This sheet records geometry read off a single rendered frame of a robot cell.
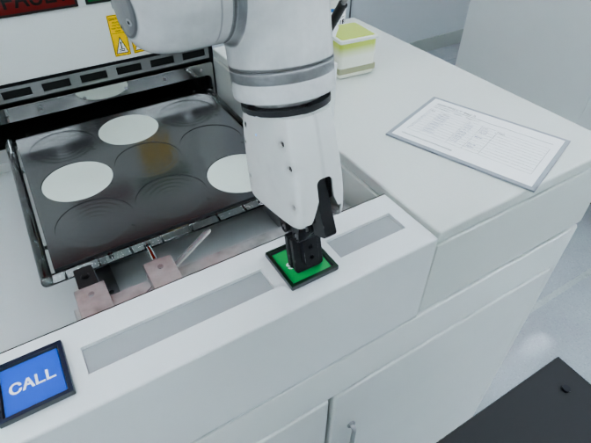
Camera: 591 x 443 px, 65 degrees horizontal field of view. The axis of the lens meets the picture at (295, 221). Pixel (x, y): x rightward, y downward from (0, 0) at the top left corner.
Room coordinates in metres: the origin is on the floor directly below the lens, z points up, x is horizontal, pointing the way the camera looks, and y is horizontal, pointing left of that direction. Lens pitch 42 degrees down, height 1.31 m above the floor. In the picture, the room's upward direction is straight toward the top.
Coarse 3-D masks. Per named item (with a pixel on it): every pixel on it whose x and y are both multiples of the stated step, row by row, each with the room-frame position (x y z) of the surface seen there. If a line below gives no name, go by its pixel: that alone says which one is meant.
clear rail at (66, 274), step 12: (240, 204) 0.50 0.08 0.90; (252, 204) 0.50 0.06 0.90; (216, 216) 0.47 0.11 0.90; (228, 216) 0.48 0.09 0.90; (180, 228) 0.45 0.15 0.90; (192, 228) 0.45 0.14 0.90; (204, 228) 0.46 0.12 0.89; (144, 240) 0.42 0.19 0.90; (156, 240) 0.43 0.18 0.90; (168, 240) 0.43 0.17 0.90; (120, 252) 0.40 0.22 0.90; (132, 252) 0.41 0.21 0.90; (84, 264) 0.38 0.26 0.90; (96, 264) 0.39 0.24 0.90; (108, 264) 0.39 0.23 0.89; (48, 276) 0.36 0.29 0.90; (60, 276) 0.36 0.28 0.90; (72, 276) 0.37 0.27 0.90
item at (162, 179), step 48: (192, 96) 0.83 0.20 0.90; (48, 144) 0.66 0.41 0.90; (96, 144) 0.65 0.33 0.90; (144, 144) 0.66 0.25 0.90; (192, 144) 0.66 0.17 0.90; (240, 144) 0.66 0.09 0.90; (144, 192) 0.53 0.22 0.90; (192, 192) 0.53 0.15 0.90; (240, 192) 0.53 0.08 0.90; (48, 240) 0.43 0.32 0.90; (96, 240) 0.43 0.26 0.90
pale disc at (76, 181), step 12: (60, 168) 0.59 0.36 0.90; (72, 168) 0.59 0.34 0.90; (84, 168) 0.59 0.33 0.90; (96, 168) 0.59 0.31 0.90; (108, 168) 0.59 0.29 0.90; (48, 180) 0.56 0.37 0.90; (60, 180) 0.56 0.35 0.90; (72, 180) 0.56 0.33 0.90; (84, 180) 0.56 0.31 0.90; (96, 180) 0.56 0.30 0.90; (108, 180) 0.56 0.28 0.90; (48, 192) 0.53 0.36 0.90; (60, 192) 0.53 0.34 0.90; (72, 192) 0.53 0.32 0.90; (84, 192) 0.53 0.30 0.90; (96, 192) 0.53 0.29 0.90
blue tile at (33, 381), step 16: (48, 352) 0.22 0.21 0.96; (16, 368) 0.21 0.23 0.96; (32, 368) 0.21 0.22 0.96; (48, 368) 0.21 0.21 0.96; (16, 384) 0.19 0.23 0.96; (32, 384) 0.19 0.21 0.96; (48, 384) 0.19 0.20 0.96; (64, 384) 0.19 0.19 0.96; (16, 400) 0.18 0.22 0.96; (32, 400) 0.18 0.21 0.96
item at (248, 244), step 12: (252, 240) 0.45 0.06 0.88; (264, 240) 0.45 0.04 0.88; (216, 252) 0.42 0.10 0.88; (228, 252) 0.42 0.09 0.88; (240, 252) 0.42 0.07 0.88; (192, 264) 0.40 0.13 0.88; (204, 264) 0.40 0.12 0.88; (132, 288) 0.36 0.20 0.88; (144, 288) 0.36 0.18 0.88; (120, 300) 0.35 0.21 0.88
